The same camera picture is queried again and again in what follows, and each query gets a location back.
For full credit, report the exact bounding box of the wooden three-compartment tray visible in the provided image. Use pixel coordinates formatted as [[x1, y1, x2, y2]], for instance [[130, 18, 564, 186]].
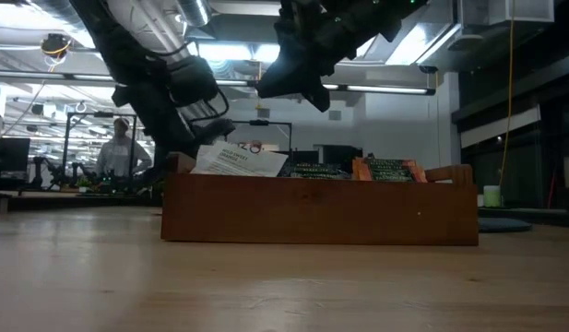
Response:
[[160, 151, 480, 246]]

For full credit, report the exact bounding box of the low black rig frame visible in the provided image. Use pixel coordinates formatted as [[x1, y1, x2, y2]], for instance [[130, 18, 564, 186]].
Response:
[[231, 119, 293, 151]]

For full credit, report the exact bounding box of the tall black rig frame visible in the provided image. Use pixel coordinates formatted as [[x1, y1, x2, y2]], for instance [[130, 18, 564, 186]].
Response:
[[60, 112, 138, 185]]

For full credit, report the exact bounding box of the yellow hanging cable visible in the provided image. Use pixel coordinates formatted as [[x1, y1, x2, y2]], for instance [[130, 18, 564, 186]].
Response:
[[497, 0, 516, 186]]

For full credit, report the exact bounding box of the black computer monitor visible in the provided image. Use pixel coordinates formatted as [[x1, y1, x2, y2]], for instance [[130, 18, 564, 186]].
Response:
[[314, 144, 364, 167], [0, 136, 31, 179]]

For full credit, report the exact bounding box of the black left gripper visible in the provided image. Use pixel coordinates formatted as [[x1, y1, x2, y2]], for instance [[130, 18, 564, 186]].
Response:
[[110, 68, 237, 185]]

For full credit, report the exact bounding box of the white orange Tazo tea packet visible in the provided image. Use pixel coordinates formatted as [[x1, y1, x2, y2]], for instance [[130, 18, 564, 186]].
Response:
[[190, 140, 289, 179]]

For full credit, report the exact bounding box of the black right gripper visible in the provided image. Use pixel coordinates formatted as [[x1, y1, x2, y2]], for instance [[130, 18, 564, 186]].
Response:
[[255, 0, 391, 113]]

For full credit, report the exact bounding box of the silver ventilation duct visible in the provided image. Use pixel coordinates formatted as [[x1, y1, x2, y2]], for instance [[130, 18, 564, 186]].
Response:
[[106, 0, 211, 52]]

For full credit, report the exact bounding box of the black yellow ceiling cable reel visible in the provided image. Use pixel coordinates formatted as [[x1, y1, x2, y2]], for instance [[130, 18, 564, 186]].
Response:
[[39, 32, 74, 62]]

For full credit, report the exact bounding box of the pale green cup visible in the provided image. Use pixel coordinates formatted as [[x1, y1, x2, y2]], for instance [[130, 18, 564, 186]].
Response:
[[482, 184, 503, 208]]

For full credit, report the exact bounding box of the black left wrist camera cable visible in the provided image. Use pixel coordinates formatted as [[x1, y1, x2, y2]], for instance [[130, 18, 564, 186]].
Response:
[[186, 87, 231, 124]]

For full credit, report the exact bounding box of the orange black-label tea packet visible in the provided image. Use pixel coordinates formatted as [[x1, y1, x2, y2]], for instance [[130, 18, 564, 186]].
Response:
[[352, 157, 419, 166], [352, 163, 423, 175], [353, 172, 428, 184]]

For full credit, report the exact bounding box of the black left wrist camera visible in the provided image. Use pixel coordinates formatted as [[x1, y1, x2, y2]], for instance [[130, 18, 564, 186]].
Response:
[[167, 54, 219, 108]]

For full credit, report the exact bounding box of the long ceiling light strip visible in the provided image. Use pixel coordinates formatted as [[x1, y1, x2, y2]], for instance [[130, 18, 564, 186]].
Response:
[[0, 68, 436, 97]]

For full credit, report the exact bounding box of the dark blue round mat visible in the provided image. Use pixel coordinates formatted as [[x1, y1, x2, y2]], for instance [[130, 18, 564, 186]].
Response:
[[478, 217, 533, 233]]

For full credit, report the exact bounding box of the dark background table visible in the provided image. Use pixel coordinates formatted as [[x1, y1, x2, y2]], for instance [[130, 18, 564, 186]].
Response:
[[0, 188, 151, 214]]

